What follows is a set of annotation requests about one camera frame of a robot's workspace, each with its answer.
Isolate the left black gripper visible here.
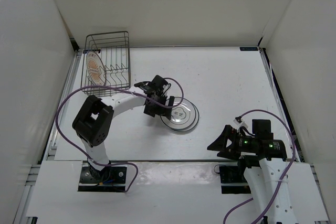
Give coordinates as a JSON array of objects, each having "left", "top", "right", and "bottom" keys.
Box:
[{"left": 144, "top": 93, "right": 174, "bottom": 120}]

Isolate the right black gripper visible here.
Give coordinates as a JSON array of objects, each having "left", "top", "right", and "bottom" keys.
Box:
[{"left": 207, "top": 125, "right": 257, "bottom": 161}]

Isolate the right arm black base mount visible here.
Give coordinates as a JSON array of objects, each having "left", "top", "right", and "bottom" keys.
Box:
[{"left": 213, "top": 164, "right": 251, "bottom": 194}]

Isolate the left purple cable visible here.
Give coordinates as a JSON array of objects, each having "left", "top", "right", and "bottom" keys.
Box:
[{"left": 56, "top": 77, "right": 186, "bottom": 193}]

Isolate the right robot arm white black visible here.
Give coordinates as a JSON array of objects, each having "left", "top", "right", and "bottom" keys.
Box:
[{"left": 207, "top": 118, "right": 298, "bottom": 223}]

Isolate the metal wire dish rack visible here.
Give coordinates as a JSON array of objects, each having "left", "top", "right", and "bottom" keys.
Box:
[{"left": 80, "top": 30, "right": 131, "bottom": 97}]

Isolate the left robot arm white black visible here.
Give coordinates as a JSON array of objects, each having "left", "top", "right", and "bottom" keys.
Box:
[{"left": 72, "top": 75, "right": 175, "bottom": 182}]

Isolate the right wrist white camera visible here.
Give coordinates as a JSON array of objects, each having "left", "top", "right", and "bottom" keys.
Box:
[{"left": 234, "top": 116, "right": 248, "bottom": 129}]

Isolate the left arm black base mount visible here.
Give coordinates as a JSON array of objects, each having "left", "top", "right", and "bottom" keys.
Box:
[{"left": 78, "top": 164, "right": 127, "bottom": 193}]

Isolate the white plate orange pattern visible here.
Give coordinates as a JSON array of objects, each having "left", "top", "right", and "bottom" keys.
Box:
[{"left": 86, "top": 51, "right": 107, "bottom": 86}]

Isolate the white foam front board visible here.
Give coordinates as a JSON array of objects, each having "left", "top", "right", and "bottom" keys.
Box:
[{"left": 25, "top": 160, "right": 331, "bottom": 224}]

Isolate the aluminium front rail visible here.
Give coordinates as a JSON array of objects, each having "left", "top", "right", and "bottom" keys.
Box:
[{"left": 41, "top": 157, "right": 300, "bottom": 163}]

